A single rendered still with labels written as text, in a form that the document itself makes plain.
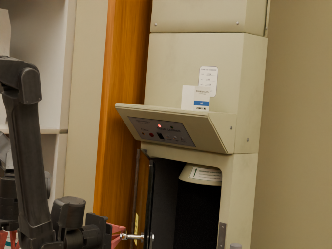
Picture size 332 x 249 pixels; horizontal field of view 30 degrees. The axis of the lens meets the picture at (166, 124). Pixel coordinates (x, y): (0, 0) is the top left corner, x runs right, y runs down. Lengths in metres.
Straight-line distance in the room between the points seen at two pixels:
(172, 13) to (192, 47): 0.12
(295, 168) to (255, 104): 0.41
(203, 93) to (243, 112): 0.11
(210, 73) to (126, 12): 0.32
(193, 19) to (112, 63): 0.26
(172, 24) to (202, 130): 0.34
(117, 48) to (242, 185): 0.51
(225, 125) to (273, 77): 0.53
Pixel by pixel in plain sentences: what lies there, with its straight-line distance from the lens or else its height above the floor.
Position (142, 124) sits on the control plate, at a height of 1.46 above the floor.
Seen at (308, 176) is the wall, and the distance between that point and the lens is 1.93.
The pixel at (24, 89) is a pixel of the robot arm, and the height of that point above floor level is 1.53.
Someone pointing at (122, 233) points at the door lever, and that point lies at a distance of 1.50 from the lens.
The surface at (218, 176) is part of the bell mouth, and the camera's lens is 1.64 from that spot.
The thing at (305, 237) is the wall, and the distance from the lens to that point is 1.96.
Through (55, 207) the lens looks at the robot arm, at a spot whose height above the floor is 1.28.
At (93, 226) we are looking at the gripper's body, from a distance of 1.48.
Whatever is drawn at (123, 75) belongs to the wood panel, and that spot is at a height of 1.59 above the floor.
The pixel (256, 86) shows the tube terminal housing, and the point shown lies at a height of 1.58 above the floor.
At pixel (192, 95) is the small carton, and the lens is 1.51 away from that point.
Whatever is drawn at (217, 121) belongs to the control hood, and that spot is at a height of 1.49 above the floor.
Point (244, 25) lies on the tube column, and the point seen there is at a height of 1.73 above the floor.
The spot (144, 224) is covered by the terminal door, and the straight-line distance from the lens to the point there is 1.46.
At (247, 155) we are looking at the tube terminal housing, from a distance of 1.59.
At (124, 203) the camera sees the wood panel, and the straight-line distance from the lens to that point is 1.81.
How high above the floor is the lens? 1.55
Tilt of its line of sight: 3 degrees down
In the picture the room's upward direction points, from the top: 4 degrees clockwise
